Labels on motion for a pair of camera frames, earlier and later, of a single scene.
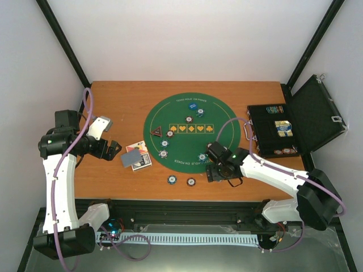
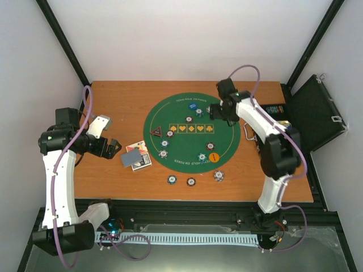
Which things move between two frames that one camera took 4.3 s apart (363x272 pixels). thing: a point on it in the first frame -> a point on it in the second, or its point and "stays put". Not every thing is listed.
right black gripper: (213, 175) -> (214, 115)
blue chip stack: (199, 112) stays put
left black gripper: (101, 153) stays put
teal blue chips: (202, 158) stays put
